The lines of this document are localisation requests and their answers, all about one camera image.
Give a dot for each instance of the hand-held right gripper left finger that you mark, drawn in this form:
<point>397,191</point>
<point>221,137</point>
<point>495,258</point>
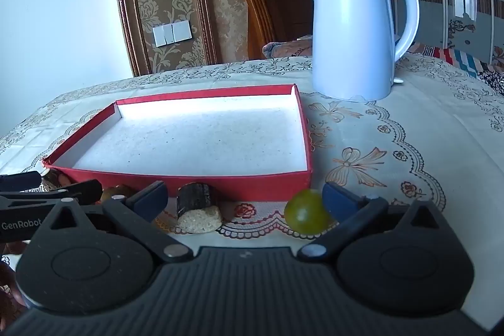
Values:
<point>151,198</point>

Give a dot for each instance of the striped blanket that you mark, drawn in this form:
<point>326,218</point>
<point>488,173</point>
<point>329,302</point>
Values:
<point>460,60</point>

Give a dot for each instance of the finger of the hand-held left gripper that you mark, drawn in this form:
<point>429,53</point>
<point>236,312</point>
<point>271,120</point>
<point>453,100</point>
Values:
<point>23,180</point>
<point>86,189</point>

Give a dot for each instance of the white electric kettle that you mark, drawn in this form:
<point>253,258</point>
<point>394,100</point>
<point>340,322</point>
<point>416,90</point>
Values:
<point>350,29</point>

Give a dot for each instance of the green tomato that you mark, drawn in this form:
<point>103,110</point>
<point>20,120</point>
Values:
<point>305,212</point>
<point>116,192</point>

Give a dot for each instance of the red cardboard box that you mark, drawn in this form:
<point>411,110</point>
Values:
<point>177,139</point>

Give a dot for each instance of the brown wall moulding frame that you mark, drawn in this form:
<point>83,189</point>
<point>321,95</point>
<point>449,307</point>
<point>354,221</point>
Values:
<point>126,5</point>

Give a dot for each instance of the dark floral cloth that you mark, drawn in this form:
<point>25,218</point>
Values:
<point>494,82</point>

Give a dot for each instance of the floral cushion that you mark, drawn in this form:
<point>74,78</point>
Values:
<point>287,46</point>

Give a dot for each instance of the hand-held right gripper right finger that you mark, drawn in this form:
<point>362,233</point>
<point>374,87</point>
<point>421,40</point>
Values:
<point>338,202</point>

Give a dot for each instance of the embroidered beige tablecloth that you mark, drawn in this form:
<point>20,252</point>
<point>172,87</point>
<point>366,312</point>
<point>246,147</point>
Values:
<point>393,131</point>

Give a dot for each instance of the wooden chair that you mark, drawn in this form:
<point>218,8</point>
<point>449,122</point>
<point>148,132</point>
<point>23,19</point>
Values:
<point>275,17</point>

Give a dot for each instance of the white wall switch panel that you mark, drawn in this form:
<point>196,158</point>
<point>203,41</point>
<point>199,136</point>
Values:
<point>172,33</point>

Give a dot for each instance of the thick dark sugarcane piece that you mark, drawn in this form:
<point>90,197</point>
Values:
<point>197,218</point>

